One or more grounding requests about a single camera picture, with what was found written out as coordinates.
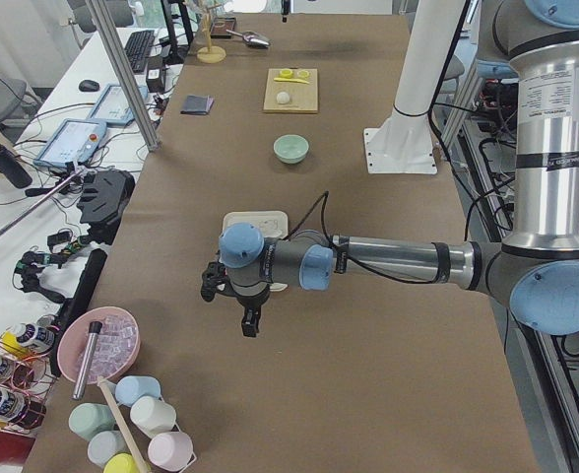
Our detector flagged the white bun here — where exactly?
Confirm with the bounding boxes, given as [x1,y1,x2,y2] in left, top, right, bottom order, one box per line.
[276,91,291,104]

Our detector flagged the pink bowl of ice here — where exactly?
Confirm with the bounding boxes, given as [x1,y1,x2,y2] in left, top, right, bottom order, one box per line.
[57,306,141,384]

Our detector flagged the mint green bowl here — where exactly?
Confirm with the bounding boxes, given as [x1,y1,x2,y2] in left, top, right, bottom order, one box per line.
[273,134,309,165]

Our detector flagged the metal scoop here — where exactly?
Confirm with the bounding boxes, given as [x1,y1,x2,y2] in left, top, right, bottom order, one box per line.
[227,30,271,48]

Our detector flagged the dark brown tray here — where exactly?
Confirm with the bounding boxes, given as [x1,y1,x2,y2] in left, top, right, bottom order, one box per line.
[211,17,236,39]

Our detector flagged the wooden mug tree stand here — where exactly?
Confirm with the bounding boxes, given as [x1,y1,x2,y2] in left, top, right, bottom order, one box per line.
[190,1,226,64]

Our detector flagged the wooden cutting board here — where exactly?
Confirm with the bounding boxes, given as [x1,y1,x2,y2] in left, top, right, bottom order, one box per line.
[263,68,319,114]

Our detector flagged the cream serving tray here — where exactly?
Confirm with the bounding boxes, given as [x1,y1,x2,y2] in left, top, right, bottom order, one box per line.
[219,211,289,269]

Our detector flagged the white cup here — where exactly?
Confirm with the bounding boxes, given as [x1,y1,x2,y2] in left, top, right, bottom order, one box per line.
[130,396,177,439]

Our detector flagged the blue cup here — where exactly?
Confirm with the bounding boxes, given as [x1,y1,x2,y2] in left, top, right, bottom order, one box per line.
[115,375,161,407]

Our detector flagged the black box with label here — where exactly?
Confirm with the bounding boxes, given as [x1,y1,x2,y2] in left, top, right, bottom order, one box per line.
[146,55,166,93]

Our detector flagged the black keyboard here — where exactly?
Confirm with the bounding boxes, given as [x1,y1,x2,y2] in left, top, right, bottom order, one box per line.
[124,30,155,74]

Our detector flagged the pink cup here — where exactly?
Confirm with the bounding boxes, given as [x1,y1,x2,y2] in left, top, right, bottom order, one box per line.
[148,432,194,472]

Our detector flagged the metal cylinder muddler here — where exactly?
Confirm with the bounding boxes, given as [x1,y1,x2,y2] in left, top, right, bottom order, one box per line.
[71,321,102,401]

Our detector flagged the black bar device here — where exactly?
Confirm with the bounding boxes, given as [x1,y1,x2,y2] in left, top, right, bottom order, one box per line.
[48,249,107,377]

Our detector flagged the wooden cup rack rod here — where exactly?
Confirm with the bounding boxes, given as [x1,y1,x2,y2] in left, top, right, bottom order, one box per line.
[96,376,151,473]

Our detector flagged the mint green cup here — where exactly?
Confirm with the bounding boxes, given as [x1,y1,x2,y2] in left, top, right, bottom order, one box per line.
[68,403,115,441]

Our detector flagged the yellow cup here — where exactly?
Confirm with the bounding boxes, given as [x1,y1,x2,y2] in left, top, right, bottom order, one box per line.
[103,453,140,473]

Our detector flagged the grey cup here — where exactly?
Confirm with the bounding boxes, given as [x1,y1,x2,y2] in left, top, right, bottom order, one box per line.
[87,431,128,468]

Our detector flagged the far teach pendant tablet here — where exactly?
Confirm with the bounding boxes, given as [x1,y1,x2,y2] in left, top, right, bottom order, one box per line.
[88,84,134,127]

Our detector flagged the teach pendant tablet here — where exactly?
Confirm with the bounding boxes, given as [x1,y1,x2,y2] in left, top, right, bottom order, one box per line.
[33,119,107,169]
[88,84,134,127]

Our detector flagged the black computer mouse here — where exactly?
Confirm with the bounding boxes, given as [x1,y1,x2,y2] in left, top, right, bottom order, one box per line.
[78,79,100,93]

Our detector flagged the yellow capped sauce bottle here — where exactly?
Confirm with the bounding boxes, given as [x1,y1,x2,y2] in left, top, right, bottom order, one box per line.
[0,323,55,360]

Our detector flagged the metal rod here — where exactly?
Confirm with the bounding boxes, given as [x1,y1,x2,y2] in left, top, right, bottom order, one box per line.
[0,165,87,256]

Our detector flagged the near teach pendant tablet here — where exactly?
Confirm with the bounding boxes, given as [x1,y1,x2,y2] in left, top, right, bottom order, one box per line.
[33,119,107,169]

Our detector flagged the red box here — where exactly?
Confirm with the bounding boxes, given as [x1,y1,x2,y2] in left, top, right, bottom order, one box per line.
[0,431,35,466]

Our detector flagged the black water bottle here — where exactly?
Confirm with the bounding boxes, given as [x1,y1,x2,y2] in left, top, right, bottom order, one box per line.
[0,144,32,189]

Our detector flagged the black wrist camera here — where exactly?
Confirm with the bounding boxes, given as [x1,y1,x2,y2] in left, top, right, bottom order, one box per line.
[200,261,231,303]

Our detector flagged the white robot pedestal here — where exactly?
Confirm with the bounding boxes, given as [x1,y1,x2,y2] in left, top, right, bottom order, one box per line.
[364,0,469,174]

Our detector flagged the aluminium frame post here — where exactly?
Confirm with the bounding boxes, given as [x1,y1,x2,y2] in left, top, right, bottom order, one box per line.
[86,0,161,152]

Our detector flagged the black gripper mount block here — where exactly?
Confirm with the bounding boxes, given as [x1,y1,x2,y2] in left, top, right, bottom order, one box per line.
[77,169,135,244]

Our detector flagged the copper wire bottle rack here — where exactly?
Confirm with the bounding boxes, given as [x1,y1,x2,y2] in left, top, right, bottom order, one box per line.
[0,336,54,435]

